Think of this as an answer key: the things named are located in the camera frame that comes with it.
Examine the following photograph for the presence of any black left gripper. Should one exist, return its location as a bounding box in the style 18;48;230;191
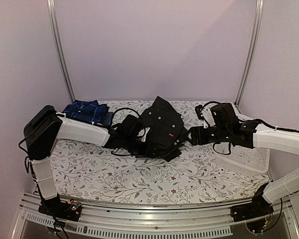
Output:
123;135;162;159

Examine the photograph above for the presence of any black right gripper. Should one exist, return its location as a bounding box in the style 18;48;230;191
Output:
183;125;231;146

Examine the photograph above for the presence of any black pinstriped long sleeve shirt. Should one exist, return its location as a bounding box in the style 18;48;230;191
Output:
139;96;187;162

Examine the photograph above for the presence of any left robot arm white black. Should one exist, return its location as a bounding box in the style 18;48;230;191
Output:
18;105;146;216

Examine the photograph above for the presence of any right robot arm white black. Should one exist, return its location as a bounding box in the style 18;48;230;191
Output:
188;119;299;217

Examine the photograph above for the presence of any blue plaid folded shirt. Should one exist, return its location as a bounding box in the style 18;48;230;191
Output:
62;100;110;124

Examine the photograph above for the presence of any white plastic laundry basket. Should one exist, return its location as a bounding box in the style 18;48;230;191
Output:
215;143;270;177

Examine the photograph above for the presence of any floral white tablecloth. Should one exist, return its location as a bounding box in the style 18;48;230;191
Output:
34;100;274;205

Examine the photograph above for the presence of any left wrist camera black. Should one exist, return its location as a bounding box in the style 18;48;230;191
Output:
120;115;143;137

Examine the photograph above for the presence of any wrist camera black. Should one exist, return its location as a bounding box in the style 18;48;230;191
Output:
195;102;240;127
120;115;143;137

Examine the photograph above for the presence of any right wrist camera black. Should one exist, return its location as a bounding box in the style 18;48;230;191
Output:
195;102;240;127

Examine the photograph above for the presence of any aluminium front rail frame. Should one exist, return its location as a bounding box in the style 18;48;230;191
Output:
10;192;299;239

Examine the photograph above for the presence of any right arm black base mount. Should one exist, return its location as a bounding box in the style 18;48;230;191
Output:
230;184;274;234

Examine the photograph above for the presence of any left aluminium frame post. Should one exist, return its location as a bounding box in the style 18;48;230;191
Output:
46;0;75;102

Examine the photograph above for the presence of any aluminium frame post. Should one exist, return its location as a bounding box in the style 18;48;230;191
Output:
234;0;264;108
46;0;75;102

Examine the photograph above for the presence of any right aluminium frame post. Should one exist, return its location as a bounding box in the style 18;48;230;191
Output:
234;0;264;108

